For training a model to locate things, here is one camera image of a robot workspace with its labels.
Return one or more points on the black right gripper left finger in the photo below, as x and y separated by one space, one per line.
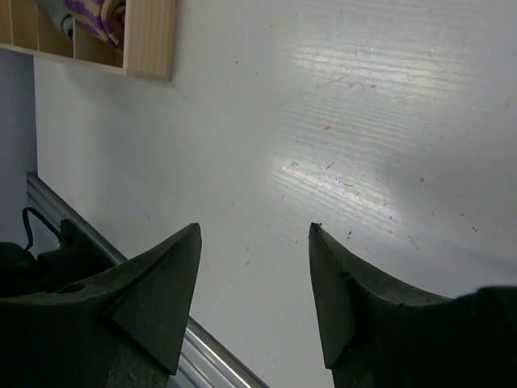
121 328

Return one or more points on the purple striped rolled sock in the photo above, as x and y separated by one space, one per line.
103 19

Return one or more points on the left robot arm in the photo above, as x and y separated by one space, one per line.
76 258

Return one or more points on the wooden compartment tray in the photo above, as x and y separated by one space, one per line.
132 38

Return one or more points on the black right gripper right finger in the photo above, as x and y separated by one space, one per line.
378 331

